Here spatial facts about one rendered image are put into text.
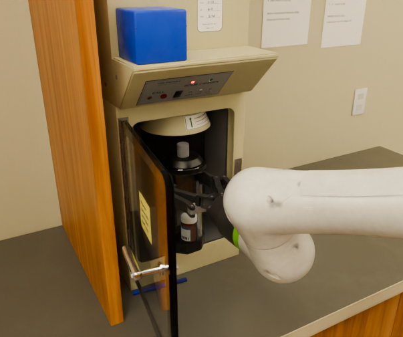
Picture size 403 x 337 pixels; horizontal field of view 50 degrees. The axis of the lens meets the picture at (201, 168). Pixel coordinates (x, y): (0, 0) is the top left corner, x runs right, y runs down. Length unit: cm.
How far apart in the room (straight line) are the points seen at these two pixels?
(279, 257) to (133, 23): 46
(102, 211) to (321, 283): 60
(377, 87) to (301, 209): 150
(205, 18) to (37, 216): 82
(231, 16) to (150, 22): 26
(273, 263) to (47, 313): 59
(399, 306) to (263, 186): 83
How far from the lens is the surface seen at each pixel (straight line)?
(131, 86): 82
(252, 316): 105
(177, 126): 100
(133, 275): 74
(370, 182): 59
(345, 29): 184
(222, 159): 112
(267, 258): 71
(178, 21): 81
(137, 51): 78
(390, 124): 222
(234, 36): 100
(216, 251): 119
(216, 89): 94
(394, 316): 140
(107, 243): 91
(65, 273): 122
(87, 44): 77
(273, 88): 166
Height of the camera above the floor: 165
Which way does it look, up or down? 24 degrees down
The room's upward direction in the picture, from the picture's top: straight up
